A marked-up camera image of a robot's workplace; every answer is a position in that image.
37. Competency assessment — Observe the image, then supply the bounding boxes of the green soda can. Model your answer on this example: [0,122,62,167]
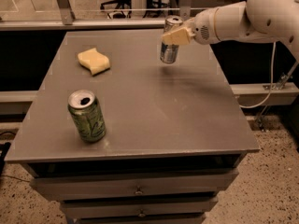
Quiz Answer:
[68,90,106,143]

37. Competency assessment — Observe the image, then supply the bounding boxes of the metal railing frame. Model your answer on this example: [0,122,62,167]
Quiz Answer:
[0,0,299,32]

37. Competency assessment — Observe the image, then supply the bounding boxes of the grey drawer cabinet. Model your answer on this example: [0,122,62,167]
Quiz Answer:
[7,29,259,224]

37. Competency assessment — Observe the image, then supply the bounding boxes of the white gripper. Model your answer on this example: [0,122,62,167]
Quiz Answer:
[162,7,220,46]

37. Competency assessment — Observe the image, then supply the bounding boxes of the yellow sponge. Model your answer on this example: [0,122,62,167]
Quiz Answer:
[78,48,110,76]

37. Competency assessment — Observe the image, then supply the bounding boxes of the silver blue redbull can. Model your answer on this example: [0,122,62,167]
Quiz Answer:
[160,15,183,63]

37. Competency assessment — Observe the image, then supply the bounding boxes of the grey drawer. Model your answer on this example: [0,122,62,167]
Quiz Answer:
[30,168,238,201]
[61,196,218,218]

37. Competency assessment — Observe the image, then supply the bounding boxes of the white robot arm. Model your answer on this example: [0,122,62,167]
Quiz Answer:
[162,0,299,61]

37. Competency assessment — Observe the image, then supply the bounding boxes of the middle grey drawer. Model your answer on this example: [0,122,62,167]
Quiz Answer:
[61,196,218,218]

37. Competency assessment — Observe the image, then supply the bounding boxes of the top grey drawer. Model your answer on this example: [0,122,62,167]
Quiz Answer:
[30,168,238,201]

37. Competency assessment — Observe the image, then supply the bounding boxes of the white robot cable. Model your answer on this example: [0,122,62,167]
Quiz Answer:
[238,41,278,110]

